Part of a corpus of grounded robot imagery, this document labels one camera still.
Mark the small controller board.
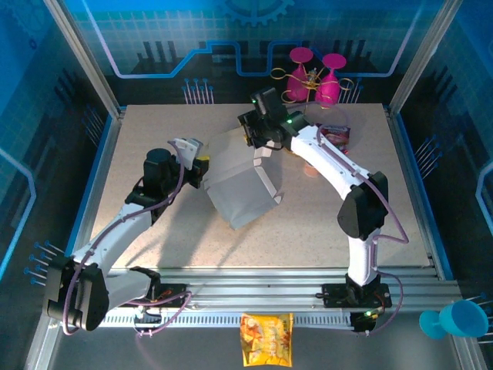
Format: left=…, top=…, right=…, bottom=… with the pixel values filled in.
left=350, top=310, right=381, bottom=335
left=132, top=308, right=163, bottom=333

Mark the blue plastic goblet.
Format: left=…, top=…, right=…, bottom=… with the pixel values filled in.
left=418, top=299, right=490, bottom=340

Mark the gold wire glass rack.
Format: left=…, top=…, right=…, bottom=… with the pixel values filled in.
left=270, top=67, right=354, bottom=106

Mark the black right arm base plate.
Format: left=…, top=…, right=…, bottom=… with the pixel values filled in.
left=321, top=283, right=393, bottom=309

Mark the pink red snack packet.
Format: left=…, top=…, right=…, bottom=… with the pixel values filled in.
left=321, top=123, right=352, bottom=154

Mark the pink plastic goblet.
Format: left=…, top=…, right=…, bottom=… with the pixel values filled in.
left=285, top=46, right=315, bottom=102
left=314, top=52, right=347, bottom=109

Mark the yellow chips bag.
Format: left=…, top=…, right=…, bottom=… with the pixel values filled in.
left=239, top=312, right=295, bottom=368

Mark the white slotted cable duct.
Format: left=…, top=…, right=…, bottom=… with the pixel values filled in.
left=59, top=311, right=355, bottom=329

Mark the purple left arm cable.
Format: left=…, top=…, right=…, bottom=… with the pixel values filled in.
left=61, top=139, right=193, bottom=340

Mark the aluminium side rail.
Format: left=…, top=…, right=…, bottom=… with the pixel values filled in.
left=61, top=106, right=128, bottom=278
left=384, top=103, right=459, bottom=281

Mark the yellow white paper box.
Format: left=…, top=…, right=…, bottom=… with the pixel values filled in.
left=203, top=129, right=285, bottom=231

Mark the aluminium front frame rail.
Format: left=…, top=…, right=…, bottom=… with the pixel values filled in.
left=49, top=267, right=461, bottom=314

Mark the aluminium frame post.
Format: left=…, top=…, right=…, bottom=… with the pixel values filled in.
left=387, top=0, right=465, bottom=115
left=42, top=0, right=126, bottom=119

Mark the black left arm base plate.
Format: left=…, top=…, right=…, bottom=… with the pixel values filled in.
left=148, top=283, right=192, bottom=309

